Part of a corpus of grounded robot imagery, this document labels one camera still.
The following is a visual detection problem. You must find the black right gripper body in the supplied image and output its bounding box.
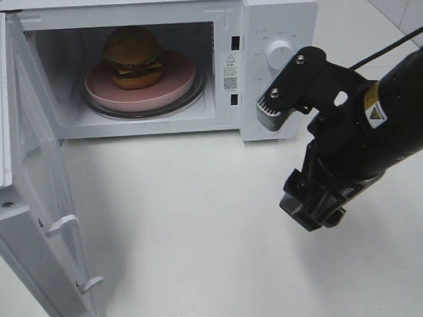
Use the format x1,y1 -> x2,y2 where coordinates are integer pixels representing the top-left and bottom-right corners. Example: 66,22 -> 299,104
279,105 -> 387,231

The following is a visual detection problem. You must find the pink round plate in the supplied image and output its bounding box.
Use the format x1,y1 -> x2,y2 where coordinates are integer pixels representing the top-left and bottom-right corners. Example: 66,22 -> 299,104
84,50 -> 196,112

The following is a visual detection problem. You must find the burger with sesame bun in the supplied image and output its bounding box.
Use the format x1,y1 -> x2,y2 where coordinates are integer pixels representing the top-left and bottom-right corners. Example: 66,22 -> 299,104
102,26 -> 163,90

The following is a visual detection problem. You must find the white microwave door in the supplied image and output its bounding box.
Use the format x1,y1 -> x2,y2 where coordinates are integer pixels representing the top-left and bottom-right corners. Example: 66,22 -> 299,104
0,13 -> 102,317

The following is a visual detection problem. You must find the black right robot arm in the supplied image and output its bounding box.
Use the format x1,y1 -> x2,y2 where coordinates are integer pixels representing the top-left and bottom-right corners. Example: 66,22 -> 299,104
268,46 -> 423,231

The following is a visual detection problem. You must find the upper white power knob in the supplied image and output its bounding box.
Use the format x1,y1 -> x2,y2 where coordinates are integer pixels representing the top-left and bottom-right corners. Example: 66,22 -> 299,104
264,38 -> 295,71

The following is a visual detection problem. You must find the white warning label sticker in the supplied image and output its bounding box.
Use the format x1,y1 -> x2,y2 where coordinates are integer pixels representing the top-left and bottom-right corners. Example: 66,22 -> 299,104
220,52 -> 240,93

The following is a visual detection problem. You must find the white microwave oven body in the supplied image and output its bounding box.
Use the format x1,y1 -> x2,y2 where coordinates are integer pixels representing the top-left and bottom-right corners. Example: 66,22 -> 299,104
0,0 -> 318,141

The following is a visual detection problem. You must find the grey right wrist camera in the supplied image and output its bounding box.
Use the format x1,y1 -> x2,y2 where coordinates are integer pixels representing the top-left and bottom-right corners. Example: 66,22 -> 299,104
256,46 -> 370,132

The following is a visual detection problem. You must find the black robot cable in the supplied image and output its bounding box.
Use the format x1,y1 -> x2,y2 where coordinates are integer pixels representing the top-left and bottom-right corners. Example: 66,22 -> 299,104
345,22 -> 423,71

